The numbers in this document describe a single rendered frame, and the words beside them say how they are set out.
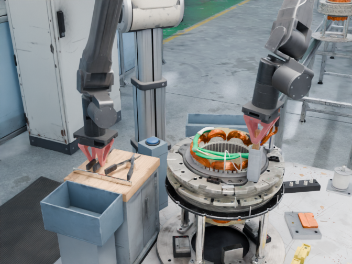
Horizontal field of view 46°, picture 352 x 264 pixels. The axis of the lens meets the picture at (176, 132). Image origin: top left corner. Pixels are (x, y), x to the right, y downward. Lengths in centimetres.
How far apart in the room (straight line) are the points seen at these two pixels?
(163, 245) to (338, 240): 55
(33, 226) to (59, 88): 107
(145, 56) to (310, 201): 78
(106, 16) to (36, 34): 235
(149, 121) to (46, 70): 187
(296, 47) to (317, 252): 68
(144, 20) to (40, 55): 199
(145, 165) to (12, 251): 158
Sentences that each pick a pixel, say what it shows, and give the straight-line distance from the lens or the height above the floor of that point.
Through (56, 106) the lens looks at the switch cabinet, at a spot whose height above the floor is 42.
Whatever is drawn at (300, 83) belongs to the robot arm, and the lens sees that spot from 88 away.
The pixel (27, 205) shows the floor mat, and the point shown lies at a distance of 297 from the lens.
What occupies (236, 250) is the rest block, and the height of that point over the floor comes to 87.
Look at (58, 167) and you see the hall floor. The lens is 336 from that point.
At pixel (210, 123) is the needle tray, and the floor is 103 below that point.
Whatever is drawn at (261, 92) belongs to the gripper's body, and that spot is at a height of 134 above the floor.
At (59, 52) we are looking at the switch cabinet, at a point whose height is 85.
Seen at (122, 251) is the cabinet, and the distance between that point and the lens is 119.
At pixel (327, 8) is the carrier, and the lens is 388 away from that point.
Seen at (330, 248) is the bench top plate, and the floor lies 78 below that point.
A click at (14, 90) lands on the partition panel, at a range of 365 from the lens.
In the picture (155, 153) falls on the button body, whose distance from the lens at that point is 133.
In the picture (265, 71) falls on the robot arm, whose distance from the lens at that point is 92.
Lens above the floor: 166
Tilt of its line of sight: 26 degrees down
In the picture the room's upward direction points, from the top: straight up
